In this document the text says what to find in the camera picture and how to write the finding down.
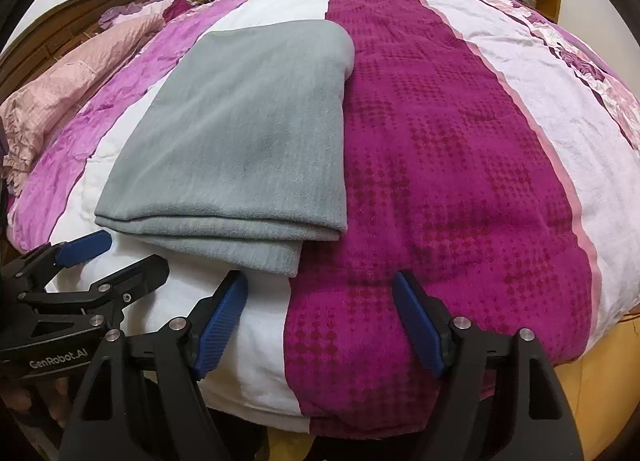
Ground purple white bedspread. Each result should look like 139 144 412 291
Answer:
9 0 639 438

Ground operator left hand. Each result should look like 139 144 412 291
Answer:
1 377 72 429

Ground grey sweat pants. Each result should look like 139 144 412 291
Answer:
96 20 355 277

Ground dark wooden headboard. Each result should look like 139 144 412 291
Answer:
1 0 142 101

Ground purple frilled pillow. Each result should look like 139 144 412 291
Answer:
98 0 194 31

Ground pink checked quilt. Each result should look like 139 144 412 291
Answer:
1 13 164 195

